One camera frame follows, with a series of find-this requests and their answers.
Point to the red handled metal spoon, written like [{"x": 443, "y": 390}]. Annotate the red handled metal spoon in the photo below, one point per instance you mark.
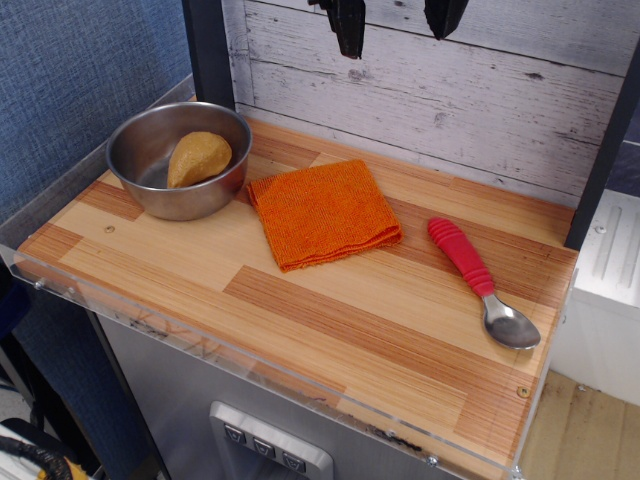
[{"x": 504, "y": 324}]

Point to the stainless steel cabinet front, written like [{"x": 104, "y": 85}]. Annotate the stainless steel cabinet front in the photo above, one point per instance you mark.
[{"x": 174, "y": 386}]

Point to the clear acrylic edge guard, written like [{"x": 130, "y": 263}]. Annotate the clear acrylic edge guard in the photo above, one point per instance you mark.
[{"x": 391, "y": 346}]

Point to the silver button control panel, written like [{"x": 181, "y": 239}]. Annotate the silver button control panel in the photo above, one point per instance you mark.
[{"x": 253, "y": 449}]

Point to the tan pear shaped toy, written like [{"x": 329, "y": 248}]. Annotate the tan pear shaped toy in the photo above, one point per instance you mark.
[{"x": 197, "y": 157}]

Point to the black vertical frame post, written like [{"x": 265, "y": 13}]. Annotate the black vertical frame post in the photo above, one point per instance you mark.
[{"x": 209, "y": 53}]

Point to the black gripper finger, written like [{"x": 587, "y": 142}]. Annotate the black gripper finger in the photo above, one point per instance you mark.
[
  {"x": 443, "y": 16},
  {"x": 347, "y": 19}
]

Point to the white ridged appliance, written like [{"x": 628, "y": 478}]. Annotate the white ridged appliance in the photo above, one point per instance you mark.
[{"x": 598, "y": 340}]

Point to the stainless steel bowl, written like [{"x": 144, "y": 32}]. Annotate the stainless steel bowl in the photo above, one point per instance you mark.
[{"x": 138, "y": 153}]

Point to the orange cloth napkin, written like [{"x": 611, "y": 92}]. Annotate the orange cloth napkin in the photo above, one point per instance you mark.
[{"x": 323, "y": 213}]

